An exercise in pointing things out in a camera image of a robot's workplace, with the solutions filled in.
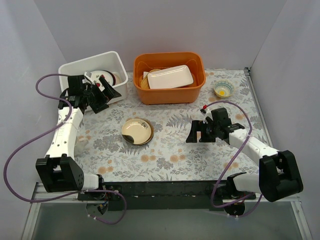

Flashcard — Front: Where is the orange plastic bin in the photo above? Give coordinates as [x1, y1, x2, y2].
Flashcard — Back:
[133, 52, 206, 105]

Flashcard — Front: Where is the cream plate with black mark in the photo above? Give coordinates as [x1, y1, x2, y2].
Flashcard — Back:
[121, 118, 152, 145]

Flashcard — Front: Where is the floral table mat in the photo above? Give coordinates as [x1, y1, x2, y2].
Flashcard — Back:
[75, 69, 269, 182]

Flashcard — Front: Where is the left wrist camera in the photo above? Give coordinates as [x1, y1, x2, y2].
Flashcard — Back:
[84, 71, 95, 85]

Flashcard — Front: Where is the tan round plate in bin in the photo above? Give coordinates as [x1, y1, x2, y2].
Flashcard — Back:
[139, 69, 160, 90]

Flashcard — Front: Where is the pink plate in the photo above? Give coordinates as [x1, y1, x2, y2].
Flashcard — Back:
[113, 72, 123, 85]

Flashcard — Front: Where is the patterned small bowl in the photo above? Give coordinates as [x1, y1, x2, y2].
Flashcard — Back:
[213, 79, 235, 98]

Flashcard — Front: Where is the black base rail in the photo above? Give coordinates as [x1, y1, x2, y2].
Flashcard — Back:
[77, 180, 241, 211]

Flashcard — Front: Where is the white rectangular tray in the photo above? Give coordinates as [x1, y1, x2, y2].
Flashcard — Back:
[146, 65, 194, 90]

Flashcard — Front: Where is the brown glossy small plate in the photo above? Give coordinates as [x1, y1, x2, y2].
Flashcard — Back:
[124, 118, 155, 146]

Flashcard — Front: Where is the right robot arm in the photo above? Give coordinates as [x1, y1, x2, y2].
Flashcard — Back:
[186, 107, 304, 202]

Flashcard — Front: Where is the white ceramic mug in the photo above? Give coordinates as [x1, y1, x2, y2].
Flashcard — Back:
[75, 136, 89, 151]

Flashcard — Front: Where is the white plastic bin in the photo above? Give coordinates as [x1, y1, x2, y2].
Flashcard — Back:
[58, 51, 128, 104]

